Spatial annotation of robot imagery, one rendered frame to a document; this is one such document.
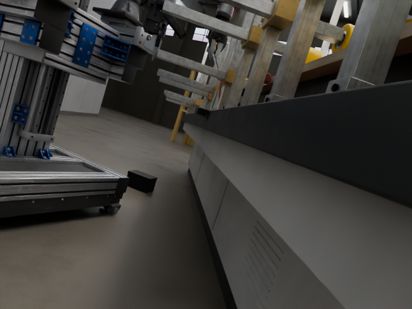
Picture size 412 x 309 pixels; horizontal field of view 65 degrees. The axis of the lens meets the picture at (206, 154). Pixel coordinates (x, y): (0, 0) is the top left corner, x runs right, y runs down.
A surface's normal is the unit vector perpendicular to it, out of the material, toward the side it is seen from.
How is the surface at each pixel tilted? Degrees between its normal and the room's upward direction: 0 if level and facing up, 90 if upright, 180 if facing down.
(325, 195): 90
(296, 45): 90
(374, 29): 90
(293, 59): 90
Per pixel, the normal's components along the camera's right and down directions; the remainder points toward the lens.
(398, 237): -0.95, -0.29
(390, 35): 0.11, 0.11
